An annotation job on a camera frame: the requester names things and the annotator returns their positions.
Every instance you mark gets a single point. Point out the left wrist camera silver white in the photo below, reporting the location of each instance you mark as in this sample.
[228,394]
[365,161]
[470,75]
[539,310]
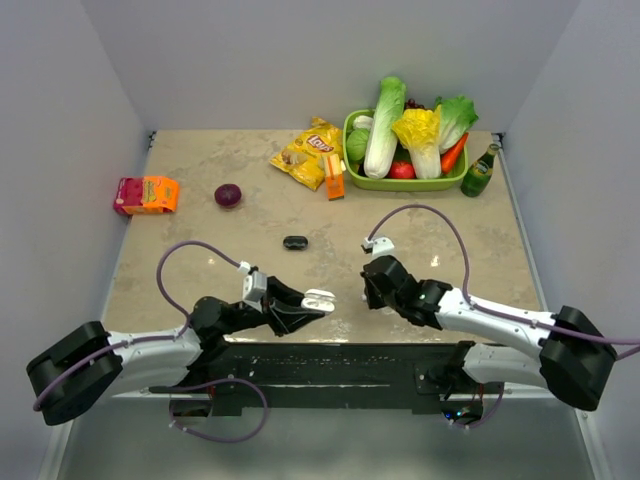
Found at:
[254,286]

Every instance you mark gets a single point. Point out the green leaf lettuce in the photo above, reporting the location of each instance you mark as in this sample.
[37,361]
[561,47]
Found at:
[458,115]

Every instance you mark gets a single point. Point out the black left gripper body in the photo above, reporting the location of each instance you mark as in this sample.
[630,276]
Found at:
[244,318]

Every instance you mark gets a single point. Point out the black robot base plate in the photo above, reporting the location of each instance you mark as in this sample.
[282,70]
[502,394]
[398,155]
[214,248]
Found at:
[415,377]

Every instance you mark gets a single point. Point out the green white napa cabbage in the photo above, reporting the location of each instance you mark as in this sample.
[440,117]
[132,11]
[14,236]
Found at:
[382,142]

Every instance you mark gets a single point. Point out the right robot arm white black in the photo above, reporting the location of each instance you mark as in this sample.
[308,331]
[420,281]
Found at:
[562,352]

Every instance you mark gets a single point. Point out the green glass bottle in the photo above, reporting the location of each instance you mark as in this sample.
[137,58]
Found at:
[480,173]

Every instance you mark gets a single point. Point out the red onion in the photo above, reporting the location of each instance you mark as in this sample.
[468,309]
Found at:
[228,195]

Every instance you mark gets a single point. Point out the round green cabbage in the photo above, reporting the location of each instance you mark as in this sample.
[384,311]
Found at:
[356,145]

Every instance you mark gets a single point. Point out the pink orange snack box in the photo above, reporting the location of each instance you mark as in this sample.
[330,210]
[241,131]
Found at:
[146,195]

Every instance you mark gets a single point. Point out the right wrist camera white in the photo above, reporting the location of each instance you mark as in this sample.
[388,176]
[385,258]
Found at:
[378,247]

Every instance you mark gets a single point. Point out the orange small carton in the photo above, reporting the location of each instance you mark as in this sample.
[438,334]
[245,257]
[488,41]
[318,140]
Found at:
[334,177]

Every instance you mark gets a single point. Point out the yellow Lays chips bag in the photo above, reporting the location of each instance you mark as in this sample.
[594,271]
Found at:
[302,158]

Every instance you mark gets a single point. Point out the yellow napa cabbage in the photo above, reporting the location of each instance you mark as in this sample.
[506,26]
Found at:
[418,131]

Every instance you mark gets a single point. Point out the dark grapes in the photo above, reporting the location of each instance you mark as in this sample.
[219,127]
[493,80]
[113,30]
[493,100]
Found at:
[412,104]

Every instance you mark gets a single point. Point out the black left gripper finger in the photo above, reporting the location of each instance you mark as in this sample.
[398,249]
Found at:
[285,322]
[277,290]

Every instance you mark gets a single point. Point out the orange carrot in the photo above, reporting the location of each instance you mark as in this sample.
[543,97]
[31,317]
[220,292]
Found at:
[450,157]

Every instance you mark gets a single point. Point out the red tomato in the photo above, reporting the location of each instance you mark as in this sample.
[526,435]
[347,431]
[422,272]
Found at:
[401,170]

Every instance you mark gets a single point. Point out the black earbud charging case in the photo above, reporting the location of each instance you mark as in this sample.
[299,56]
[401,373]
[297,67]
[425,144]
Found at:
[295,243]

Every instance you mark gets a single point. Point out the green plastic basket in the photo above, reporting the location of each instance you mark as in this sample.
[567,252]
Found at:
[453,178]

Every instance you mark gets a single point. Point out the white cauliflower piece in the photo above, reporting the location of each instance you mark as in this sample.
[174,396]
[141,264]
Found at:
[362,122]

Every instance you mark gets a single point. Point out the white earbud charging case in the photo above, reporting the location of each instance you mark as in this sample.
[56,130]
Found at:
[319,300]

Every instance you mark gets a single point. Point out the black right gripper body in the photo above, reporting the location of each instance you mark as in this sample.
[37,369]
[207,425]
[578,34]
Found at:
[376,300]

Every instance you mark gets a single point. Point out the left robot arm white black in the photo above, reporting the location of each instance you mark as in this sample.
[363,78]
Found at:
[91,363]

